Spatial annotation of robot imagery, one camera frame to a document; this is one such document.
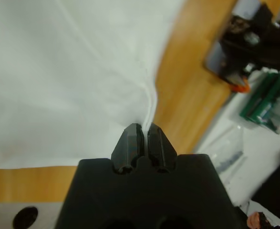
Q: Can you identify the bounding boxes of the clear plastic bag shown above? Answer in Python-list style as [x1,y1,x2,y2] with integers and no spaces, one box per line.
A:
[215,138,247,174]

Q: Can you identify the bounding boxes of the white t-shirt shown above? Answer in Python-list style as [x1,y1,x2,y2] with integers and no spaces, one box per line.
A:
[0,0,186,170]

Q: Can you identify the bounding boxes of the green framed box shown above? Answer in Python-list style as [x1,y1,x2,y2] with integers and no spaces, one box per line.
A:
[239,71,280,135]

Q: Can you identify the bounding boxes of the bystander left hand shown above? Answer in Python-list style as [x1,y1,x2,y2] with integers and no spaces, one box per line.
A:
[247,211,267,229]

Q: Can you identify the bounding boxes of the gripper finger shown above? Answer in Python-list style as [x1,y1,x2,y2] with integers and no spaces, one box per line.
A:
[147,123,178,173]
[111,123,145,175]

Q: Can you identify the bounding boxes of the bystander black clothing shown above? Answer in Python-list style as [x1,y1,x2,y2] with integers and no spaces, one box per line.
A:
[251,155,280,229]

